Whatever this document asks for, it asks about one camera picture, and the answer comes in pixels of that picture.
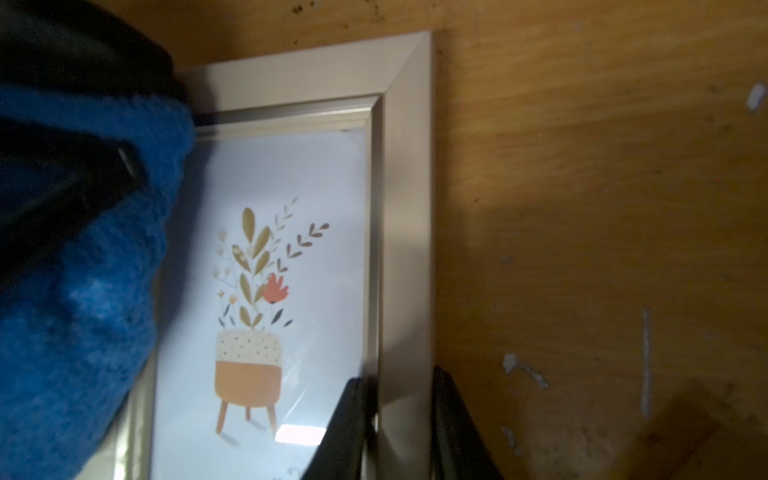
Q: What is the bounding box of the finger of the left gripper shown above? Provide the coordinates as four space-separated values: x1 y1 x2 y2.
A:
1 118 147 282

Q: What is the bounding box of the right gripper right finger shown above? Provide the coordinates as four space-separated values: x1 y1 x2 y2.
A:
431 367 503 480

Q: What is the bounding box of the white picture frame black border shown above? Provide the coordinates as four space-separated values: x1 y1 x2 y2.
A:
82 33 434 479

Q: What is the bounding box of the blue microfiber cloth black trim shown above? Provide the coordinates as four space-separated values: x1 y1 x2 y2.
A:
0 0 198 480

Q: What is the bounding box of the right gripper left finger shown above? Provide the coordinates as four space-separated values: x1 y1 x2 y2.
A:
301 377 377 480

